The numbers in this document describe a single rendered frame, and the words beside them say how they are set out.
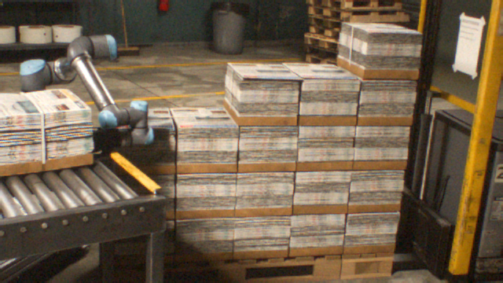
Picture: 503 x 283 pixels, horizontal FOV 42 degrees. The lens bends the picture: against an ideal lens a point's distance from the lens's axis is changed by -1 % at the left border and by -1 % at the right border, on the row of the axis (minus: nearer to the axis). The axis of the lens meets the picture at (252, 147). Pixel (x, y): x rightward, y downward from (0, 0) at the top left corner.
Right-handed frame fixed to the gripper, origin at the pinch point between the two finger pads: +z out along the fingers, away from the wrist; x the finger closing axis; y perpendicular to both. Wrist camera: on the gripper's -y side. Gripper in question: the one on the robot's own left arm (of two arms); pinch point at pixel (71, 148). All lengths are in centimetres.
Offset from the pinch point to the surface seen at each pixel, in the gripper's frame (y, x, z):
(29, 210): -1, 52, 30
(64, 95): 23.9, 4.4, 3.6
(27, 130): 16.9, 22.3, 22.5
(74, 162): 2.4, 21.9, 5.8
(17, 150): 9.5, 21.9, 26.2
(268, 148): -8, 8, -92
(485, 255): -62, 63, -196
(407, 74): 30, 31, -154
